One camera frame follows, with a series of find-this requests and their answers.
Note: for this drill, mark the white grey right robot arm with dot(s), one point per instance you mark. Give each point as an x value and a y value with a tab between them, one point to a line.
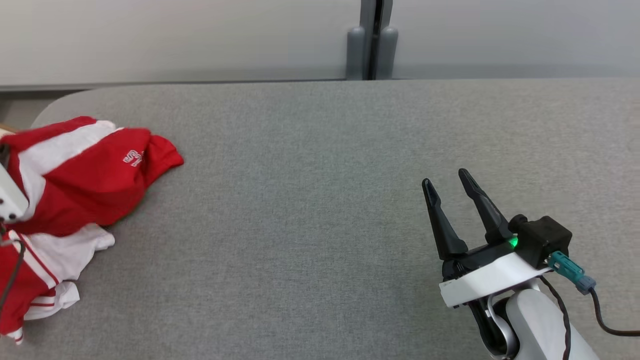
535	325

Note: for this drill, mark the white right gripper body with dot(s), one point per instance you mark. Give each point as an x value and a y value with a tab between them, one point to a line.
490	280

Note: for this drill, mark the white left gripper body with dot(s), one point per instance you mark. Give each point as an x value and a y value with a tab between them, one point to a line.
11	200

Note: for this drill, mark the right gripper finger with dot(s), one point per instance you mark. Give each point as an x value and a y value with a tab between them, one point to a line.
487	212
445	230

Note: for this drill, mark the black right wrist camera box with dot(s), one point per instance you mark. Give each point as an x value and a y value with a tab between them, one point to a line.
542	239

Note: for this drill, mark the teal right camera connector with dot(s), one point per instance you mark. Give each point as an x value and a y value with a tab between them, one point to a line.
567	267

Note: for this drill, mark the red jersey with white lettering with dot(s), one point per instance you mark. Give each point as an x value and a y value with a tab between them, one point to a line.
95	185

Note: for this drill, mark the grey cylinder post foot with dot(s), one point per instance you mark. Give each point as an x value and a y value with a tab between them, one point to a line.
387	52
355	52

